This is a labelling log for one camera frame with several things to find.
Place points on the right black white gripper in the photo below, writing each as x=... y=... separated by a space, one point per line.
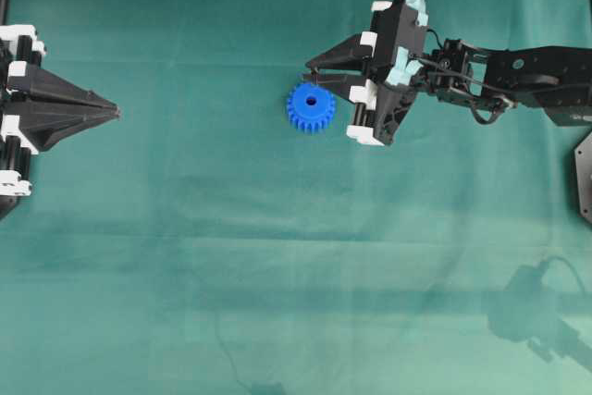
x=386 y=55

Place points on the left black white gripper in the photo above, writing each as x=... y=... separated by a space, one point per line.
x=28 y=128

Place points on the grey metal shaft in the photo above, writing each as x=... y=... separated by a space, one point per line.
x=314 y=76

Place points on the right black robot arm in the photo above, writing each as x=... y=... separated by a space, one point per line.
x=487 y=82

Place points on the small blue plastic gear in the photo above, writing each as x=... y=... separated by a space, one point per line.
x=310 y=108

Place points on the green table cloth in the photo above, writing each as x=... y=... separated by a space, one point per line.
x=200 y=244

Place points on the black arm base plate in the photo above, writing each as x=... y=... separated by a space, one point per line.
x=582 y=163

